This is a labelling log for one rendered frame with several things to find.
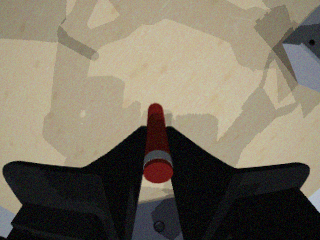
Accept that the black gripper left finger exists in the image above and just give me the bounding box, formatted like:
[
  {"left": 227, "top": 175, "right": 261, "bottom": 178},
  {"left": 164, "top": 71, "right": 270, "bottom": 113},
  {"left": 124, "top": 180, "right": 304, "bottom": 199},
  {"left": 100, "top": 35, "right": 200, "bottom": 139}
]
[{"left": 1, "top": 127, "right": 148, "bottom": 240}]

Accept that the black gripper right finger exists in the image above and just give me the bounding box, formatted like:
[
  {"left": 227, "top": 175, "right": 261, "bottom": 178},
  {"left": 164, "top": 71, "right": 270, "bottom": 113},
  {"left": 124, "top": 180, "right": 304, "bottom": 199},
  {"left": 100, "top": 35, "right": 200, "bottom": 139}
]
[{"left": 165, "top": 127, "right": 311, "bottom": 240}]

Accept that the red peg with white band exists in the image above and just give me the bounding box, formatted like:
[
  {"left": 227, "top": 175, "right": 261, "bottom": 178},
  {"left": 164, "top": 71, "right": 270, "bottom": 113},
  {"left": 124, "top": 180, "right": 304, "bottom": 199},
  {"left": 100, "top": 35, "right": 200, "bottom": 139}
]
[{"left": 144, "top": 103, "right": 173, "bottom": 184}]

